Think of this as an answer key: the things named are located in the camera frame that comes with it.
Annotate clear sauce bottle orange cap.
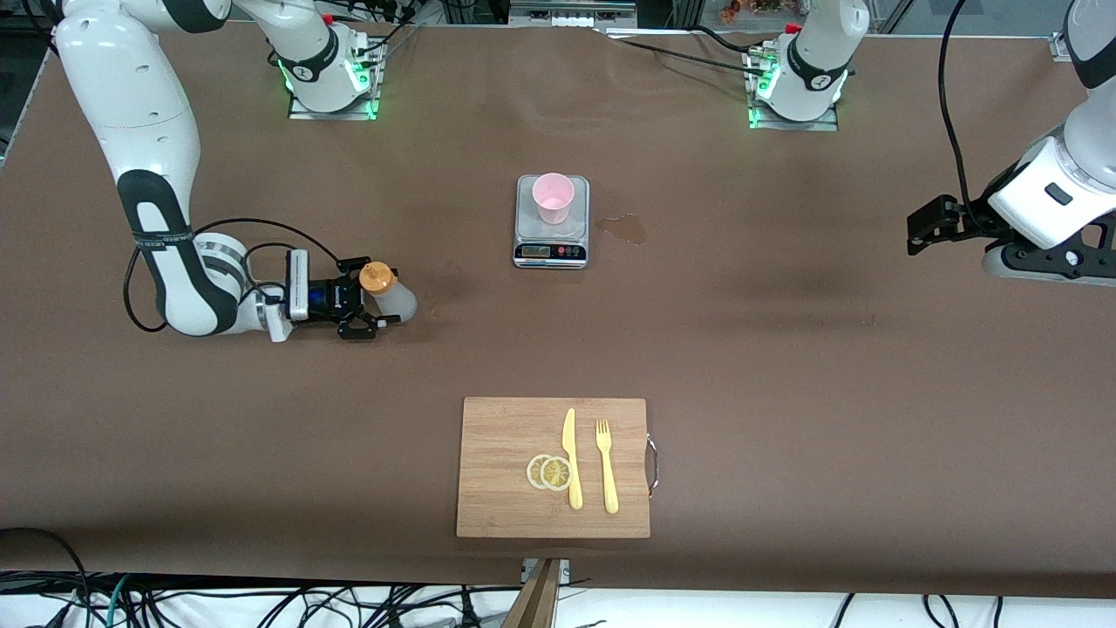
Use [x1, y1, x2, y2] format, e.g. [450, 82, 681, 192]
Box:
[358, 261, 419, 323]

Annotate pink plastic cup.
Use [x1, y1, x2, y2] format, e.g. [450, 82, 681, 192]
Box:
[533, 173, 576, 226]

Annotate silver digital kitchen scale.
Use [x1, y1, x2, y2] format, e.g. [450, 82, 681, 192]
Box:
[513, 174, 591, 270]

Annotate wooden cutting board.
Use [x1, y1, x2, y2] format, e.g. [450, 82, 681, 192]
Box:
[456, 397, 651, 539]

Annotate yellow plastic knife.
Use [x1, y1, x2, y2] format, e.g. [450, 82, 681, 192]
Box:
[561, 407, 583, 511]

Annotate yellow plastic fork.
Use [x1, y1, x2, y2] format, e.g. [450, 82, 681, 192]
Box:
[595, 419, 620, 515]

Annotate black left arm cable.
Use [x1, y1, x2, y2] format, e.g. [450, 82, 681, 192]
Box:
[938, 0, 976, 212]

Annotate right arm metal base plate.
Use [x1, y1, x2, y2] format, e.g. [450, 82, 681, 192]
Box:
[288, 39, 382, 121]

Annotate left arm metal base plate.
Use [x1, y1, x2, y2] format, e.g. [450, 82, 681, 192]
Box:
[748, 48, 840, 132]

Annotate black cable across table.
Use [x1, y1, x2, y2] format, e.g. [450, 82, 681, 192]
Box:
[604, 26, 768, 79]

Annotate wooden post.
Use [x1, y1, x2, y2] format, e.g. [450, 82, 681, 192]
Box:
[501, 558, 561, 628]

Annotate aluminium frame rail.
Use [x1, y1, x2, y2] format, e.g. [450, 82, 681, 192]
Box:
[510, 0, 637, 20]

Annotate teal floor cable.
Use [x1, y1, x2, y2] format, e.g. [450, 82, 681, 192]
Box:
[105, 574, 132, 628]

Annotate black looped floor cable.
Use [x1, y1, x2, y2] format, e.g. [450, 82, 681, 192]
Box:
[0, 527, 92, 628]

